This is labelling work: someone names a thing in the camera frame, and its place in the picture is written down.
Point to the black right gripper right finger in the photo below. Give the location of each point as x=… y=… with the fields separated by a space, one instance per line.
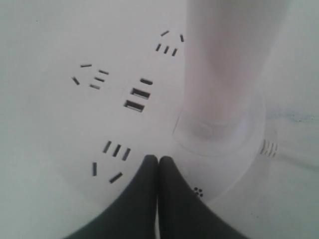
x=182 y=215

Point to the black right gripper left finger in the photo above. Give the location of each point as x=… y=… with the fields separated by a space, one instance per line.
x=133 y=214

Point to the white desk lamp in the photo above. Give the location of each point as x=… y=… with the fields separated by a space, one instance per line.
x=87 y=87

